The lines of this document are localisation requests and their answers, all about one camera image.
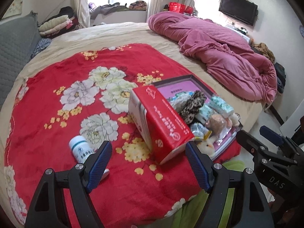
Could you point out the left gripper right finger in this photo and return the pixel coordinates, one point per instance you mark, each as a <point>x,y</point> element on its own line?
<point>249,206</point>

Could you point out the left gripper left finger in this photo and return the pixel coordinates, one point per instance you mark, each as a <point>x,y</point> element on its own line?
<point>48,207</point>

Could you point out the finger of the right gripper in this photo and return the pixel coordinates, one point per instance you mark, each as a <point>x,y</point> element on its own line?
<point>271,136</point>

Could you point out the pink ball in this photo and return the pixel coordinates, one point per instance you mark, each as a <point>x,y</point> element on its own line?
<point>216,123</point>

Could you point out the plush bear purple dress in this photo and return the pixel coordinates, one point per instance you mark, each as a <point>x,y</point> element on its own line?
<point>206,147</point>

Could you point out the green floral tissue pack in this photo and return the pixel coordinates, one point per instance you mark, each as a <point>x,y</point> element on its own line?
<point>204,113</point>

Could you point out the small white tissue pack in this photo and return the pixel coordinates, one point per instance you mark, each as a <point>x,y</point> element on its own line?
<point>197,126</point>

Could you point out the leopard print cloth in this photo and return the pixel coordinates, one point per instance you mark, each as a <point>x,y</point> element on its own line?
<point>191,108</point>

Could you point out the plush bear pink dress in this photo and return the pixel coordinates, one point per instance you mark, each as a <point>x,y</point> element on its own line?
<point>233,120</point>

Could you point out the person's left hand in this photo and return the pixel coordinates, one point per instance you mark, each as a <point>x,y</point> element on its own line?
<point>278,200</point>

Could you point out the white cabinet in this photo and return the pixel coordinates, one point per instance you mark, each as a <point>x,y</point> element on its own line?
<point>289,128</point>

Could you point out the beige bed sheet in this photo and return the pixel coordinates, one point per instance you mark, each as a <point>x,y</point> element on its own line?
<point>105,36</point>

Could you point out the dark shallow box tray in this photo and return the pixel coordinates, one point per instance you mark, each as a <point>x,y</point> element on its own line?
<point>228,140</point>

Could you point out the dark clothes pile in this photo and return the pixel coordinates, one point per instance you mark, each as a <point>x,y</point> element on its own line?
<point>281,77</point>

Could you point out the white supplement bottle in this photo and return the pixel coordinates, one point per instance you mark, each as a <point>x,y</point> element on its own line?
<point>86,155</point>

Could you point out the pink quilted duvet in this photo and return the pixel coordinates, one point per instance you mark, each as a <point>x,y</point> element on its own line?
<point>228,57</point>

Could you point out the brown clothes pile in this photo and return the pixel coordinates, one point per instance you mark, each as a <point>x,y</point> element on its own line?
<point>262,49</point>

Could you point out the red tissue pack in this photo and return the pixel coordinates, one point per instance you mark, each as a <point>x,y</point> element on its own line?
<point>161,127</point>

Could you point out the pink book in tray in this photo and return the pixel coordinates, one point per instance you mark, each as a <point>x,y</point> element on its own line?
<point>171,89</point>

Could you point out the red floral blanket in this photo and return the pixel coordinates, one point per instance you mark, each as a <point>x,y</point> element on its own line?
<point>87,94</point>

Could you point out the red gift bags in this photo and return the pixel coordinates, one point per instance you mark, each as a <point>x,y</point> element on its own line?
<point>182,6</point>

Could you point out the blue patterned pillow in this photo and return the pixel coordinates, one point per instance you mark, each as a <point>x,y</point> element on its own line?
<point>41,46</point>

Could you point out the grey quilted headboard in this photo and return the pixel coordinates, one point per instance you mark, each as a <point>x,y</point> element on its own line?
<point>19,38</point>

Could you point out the folded blankets stack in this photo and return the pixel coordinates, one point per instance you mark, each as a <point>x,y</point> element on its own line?
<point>63,22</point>

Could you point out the clothes on window sill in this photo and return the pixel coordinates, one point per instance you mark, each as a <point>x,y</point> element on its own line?
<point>139,5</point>

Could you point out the left white curtain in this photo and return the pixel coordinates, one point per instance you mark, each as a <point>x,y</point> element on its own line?
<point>83,13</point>

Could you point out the black wall television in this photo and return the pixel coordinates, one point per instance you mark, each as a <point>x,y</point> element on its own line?
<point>241,10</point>

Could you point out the wall painting panels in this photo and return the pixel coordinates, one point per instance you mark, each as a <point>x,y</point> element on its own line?
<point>14,9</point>

